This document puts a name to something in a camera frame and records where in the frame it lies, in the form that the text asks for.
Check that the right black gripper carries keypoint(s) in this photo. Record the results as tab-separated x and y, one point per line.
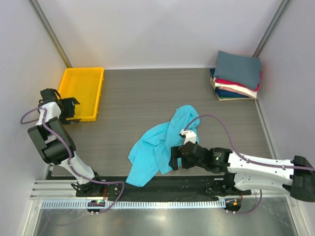
174	154

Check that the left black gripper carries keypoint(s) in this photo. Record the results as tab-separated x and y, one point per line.
70	103

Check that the turquoise t shirt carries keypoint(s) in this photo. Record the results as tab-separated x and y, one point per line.
152	152

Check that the yellow plastic tray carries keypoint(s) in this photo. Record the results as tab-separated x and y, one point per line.
84	84

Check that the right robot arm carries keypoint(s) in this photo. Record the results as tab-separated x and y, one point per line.
241	173

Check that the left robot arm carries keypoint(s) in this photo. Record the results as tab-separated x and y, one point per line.
56	147

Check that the navy folded shirt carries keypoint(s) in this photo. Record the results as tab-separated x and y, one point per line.
220	92

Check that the pink folded shirt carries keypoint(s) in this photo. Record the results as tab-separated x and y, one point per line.
230	88

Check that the white folded shirt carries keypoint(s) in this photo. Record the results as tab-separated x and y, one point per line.
246	91

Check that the grey-blue folded shirt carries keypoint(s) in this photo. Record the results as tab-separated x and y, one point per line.
238	69

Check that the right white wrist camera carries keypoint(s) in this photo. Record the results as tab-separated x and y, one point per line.
188	136

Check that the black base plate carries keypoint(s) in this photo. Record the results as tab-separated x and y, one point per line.
166	189

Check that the aluminium rail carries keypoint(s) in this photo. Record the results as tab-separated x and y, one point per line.
52	189

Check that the slotted cable duct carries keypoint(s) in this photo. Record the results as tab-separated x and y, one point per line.
99	205

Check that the left aluminium corner post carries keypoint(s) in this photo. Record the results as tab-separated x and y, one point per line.
49	30

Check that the aluminium corner post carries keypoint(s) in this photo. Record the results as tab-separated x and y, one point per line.
281	10
49	30

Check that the right aluminium corner post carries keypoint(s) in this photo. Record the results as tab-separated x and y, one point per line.
281	10

